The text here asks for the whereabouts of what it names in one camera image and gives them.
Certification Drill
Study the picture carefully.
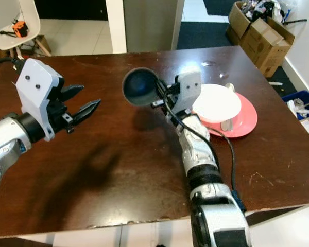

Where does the white bowl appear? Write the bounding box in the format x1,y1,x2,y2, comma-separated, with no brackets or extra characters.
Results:
192,83,243,124

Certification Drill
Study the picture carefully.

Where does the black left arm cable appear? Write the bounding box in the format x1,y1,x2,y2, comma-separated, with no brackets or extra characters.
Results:
0,56,22,70

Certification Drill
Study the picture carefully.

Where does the large printed cardboard box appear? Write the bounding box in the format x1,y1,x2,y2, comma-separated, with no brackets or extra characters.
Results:
239,16,296,79

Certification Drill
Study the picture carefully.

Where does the blue bin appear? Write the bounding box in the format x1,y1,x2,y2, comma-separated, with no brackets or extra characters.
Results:
282,90,309,115

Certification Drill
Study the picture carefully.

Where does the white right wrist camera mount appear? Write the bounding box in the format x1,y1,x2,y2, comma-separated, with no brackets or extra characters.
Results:
178,70,203,113

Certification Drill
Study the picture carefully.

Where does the black bowl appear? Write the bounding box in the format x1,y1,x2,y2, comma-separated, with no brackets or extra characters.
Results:
122,67,160,108

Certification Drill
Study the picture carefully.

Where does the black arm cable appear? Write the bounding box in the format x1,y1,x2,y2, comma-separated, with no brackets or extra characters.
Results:
157,81,247,209
0,56,22,70

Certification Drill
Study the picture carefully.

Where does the dark floor mat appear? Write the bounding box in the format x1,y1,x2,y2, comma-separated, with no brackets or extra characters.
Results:
177,21,238,50

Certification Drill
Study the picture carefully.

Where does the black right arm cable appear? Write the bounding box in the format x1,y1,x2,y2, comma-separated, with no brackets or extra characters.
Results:
157,81,247,209

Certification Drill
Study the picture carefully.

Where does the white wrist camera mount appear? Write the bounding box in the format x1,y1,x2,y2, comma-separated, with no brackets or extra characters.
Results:
15,58,65,143
178,70,203,113

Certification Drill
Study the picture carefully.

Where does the pink plate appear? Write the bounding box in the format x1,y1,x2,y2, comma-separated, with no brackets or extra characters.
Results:
205,92,259,138

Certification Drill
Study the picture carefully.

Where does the orange tool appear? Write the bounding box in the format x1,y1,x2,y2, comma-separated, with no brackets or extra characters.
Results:
12,20,29,38

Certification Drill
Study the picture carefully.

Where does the open cardboard box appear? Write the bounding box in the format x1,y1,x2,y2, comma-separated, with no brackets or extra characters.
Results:
226,1,253,46

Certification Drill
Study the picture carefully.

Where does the white plastic chair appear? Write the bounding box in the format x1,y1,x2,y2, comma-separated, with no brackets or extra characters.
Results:
0,0,52,58

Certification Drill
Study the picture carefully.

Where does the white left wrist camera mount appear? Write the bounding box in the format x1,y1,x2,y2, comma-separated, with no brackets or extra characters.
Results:
15,58,65,143

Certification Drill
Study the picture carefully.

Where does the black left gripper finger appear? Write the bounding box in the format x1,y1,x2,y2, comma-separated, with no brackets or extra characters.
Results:
71,98,102,126
61,84,86,102

